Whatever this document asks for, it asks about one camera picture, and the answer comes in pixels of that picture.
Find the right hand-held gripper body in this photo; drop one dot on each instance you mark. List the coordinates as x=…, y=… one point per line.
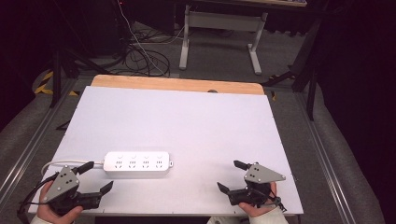
x=261, y=174

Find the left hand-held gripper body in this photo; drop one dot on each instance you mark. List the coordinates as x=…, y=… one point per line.
x=63, y=183

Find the white power strip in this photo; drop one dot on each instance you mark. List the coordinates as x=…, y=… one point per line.
x=137, y=161

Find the person's left hand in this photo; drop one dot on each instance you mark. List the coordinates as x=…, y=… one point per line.
x=49, y=214

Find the person's right hand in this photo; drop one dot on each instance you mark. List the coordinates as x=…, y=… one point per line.
x=258, y=211

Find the person's white clothing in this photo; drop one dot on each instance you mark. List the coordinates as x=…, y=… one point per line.
x=225, y=220

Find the white board table cover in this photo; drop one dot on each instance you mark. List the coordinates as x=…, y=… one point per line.
x=174, y=124

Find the yellow black floor tape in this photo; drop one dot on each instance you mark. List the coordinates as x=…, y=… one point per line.
x=43, y=84

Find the black metal stand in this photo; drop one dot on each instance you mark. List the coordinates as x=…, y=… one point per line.
x=311, y=77
x=56, y=77

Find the wooden table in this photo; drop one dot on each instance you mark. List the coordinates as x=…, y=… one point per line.
x=155, y=82

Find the dark equipment cabinet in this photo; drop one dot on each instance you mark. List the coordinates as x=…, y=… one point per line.
x=109, y=25

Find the wooden desk top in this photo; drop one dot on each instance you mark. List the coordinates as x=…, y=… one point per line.
x=264, y=2

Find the aluminium floor rail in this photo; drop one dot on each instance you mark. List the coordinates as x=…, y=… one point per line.
x=323, y=155
x=34, y=137

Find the white metal desk frame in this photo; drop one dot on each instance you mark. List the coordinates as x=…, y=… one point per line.
x=218, y=20

